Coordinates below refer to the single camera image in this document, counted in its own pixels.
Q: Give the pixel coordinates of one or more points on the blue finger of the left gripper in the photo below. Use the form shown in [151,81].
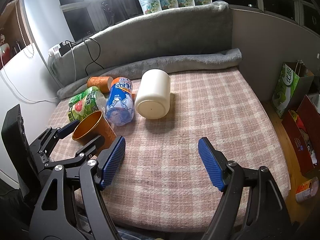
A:
[68,128]
[83,155]

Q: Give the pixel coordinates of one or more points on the grapefruit green paper cup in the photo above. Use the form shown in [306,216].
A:
[85,103]

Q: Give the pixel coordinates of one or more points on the white power strip plugs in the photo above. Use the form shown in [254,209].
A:
[55,51]

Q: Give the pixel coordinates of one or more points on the orange paper cup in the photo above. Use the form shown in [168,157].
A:
[93,125]
[104,83]

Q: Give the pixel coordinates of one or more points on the grey fleece blanket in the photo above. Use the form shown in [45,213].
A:
[174,40]

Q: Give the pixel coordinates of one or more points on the snack packet on floor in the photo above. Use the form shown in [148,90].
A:
[307,190]

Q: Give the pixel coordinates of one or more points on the white plastic cup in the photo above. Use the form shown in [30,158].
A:
[153,96]

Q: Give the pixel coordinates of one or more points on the black tripod stand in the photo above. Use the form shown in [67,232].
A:
[114,11]

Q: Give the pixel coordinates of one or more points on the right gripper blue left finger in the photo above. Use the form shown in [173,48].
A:
[70,205]

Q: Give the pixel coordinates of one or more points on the black power adapter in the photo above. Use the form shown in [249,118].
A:
[66,46]

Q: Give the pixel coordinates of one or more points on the red white ceramic vase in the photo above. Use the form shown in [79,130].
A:
[5,51]

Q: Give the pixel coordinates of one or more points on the plaid beige table cloth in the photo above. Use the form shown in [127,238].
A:
[162,183]

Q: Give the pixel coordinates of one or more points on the blue arctic ocean cup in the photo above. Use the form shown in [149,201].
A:
[120,107]

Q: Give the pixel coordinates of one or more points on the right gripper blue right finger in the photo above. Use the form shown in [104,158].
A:
[266,215]

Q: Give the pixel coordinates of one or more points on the green paper gift bag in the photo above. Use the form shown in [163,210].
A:
[294,82]

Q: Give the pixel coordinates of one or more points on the red cardboard box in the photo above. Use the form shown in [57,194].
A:
[302,127]

